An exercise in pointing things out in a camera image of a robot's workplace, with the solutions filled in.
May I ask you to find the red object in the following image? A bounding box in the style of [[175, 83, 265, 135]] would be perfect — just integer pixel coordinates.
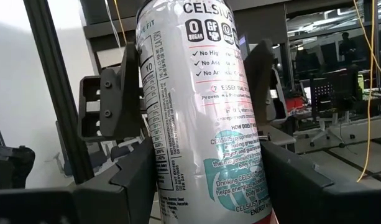
[[285, 96, 306, 113]]

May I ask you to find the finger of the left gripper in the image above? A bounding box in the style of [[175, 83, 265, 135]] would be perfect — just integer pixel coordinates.
[[77, 42, 144, 142], [243, 39, 277, 125]]

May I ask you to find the yellow extension cable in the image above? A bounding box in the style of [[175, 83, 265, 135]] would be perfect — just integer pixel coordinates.
[[351, 0, 381, 184]]

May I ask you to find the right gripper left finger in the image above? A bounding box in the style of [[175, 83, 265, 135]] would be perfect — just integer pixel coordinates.
[[0, 136, 162, 224]]

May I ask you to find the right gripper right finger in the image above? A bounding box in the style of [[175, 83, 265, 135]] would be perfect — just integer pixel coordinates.
[[259, 140, 381, 224]]

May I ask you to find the black office chair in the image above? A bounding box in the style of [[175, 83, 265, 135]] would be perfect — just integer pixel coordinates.
[[310, 74, 357, 149]]

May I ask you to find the black aluminium table frame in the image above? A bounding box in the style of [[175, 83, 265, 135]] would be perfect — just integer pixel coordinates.
[[22, 0, 96, 185]]

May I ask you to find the person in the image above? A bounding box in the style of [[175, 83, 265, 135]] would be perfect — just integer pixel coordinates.
[[337, 30, 359, 63]]

